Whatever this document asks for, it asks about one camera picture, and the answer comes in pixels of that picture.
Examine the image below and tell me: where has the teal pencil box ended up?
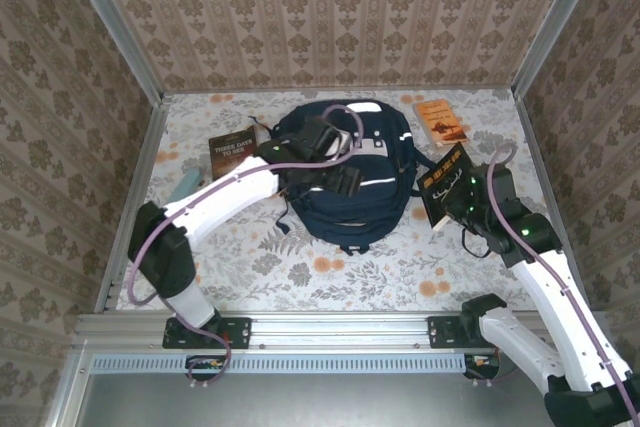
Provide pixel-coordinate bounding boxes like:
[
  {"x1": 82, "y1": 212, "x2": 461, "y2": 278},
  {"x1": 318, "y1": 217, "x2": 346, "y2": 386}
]
[{"x1": 169, "y1": 169, "x2": 204, "y2": 203}]

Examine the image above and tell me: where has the dark Three Days book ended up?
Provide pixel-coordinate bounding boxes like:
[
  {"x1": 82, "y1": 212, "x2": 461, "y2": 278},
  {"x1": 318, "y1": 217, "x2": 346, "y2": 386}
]
[{"x1": 209, "y1": 130, "x2": 260, "y2": 182}]

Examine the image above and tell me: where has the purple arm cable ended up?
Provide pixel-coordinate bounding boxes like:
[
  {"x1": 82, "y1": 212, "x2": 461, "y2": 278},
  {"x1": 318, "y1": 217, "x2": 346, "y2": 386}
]
[
  {"x1": 462, "y1": 142, "x2": 640, "y2": 427},
  {"x1": 128, "y1": 104, "x2": 368, "y2": 391}
]

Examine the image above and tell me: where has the small connector with orange wires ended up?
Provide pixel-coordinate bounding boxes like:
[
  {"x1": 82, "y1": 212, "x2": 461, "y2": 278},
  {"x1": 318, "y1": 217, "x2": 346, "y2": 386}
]
[
  {"x1": 462, "y1": 352, "x2": 504, "y2": 380},
  {"x1": 185, "y1": 354, "x2": 227, "y2": 381}
]

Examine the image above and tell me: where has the grey slotted cable duct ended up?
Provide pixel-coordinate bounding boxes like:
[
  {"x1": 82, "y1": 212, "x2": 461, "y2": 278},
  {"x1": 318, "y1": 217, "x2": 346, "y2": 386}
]
[{"x1": 92, "y1": 354, "x2": 469, "y2": 374}]

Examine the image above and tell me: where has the grey metal sheet panel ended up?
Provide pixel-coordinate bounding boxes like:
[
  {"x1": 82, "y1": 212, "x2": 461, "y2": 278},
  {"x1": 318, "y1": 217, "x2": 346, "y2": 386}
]
[{"x1": 74, "y1": 352, "x2": 621, "y2": 427}]

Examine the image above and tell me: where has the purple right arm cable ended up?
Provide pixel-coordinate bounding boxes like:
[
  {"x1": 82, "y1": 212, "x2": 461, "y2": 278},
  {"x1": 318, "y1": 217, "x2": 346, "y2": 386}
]
[{"x1": 462, "y1": 142, "x2": 640, "y2": 427}]

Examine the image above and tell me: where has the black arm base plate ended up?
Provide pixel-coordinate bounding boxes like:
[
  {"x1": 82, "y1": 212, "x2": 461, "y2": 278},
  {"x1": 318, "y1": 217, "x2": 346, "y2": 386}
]
[
  {"x1": 162, "y1": 316, "x2": 253, "y2": 350},
  {"x1": 427, "y1": 315, "x2": 521, "y2": 350}
]

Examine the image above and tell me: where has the floral tablecloth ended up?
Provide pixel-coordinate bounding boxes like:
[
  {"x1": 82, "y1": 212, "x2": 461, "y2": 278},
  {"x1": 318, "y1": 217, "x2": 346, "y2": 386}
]
[{"x1": 115, "y1": 89, "x2": 587, "y2": 312}]

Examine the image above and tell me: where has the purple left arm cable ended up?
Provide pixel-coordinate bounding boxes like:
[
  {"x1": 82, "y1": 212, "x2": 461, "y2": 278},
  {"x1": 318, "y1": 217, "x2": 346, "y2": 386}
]
[{"x1": 128, "y1": 104, "x2": 368, "y2": 391}]

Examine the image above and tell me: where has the thin black right gripper wire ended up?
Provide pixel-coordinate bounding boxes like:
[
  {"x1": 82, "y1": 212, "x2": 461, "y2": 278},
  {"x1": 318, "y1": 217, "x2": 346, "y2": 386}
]
[{"x1": 460, "y1": 226, "x2": 496, "y2": 259}]

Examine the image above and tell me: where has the aluminium frame post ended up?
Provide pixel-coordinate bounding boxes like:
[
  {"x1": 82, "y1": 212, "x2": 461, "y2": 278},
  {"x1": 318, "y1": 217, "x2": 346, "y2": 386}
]
[
  {"x1": 58, "y1": 0, "x2": 166, "y2": 106},
  {"x1": 510, "y1": 0, "x2": 610, "y2": 101}
]

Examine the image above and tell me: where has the orange paperback book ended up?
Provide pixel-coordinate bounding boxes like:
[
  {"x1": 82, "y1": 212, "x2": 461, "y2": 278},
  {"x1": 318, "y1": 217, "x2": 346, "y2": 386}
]
[{"x1": 412, "y1": 96, "x2": 471, "y2": 148}]

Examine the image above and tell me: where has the navy blue backpack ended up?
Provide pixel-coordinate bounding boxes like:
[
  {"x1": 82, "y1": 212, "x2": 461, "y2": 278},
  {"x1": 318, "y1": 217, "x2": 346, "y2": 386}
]
[{"x1": 248, "y1": 99, "x2": 436, "y2": 256}]

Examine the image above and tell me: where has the aluminium frame rail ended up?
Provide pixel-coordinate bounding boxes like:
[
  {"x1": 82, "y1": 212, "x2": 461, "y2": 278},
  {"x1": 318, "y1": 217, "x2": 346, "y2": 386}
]
[
  {"x1": 513, "y1": 90, "x2": 594, "y2": 313},
  {"x1": 74, "y1": 311, "x2": 614, "y2": 348},
  {"x1": 162, "y1": 85, "x2": 517, "y2": 96},
  {"x1": 93, "y1": 94, "x2": 174, "y2": 313}
]

